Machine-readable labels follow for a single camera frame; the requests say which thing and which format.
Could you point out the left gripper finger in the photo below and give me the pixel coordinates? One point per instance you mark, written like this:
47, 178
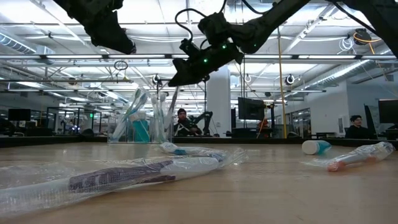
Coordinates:
119, 42

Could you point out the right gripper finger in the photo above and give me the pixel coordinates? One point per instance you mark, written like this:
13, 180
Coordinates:
186, 65
192, 74

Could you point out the green toothbrush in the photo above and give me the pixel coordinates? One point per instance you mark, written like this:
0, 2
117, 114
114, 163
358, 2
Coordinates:
138, 109

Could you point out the orange toothbrush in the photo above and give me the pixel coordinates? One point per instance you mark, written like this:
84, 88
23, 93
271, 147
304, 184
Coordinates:
354, 160

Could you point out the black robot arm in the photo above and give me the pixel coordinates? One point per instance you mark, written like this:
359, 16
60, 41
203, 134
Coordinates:
206, 119

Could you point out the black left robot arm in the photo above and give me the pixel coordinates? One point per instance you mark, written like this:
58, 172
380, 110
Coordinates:
87, 6

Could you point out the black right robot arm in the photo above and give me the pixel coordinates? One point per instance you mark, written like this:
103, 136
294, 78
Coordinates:
267, 21

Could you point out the white column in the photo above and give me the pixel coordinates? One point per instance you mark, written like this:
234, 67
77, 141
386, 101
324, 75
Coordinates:
219, 102

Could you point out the person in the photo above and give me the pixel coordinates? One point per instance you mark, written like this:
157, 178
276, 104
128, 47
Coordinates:
182, 115
357, 130

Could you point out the long light bar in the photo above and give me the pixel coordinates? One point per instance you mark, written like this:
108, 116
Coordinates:
62, 56

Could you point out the black monitor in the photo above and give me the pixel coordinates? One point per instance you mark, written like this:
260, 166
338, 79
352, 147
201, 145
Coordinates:
388, 111
250, 109
19, 115

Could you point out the clear acrylic organizer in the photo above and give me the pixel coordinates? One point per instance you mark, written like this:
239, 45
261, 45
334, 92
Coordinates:
152, 138

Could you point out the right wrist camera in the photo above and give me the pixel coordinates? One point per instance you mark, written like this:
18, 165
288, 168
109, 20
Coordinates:
189, 47

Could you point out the black gantry frame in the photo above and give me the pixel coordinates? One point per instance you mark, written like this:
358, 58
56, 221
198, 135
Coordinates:
205, 99

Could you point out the black aluminium table frame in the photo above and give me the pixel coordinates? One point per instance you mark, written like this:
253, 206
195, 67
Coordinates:
264, 140

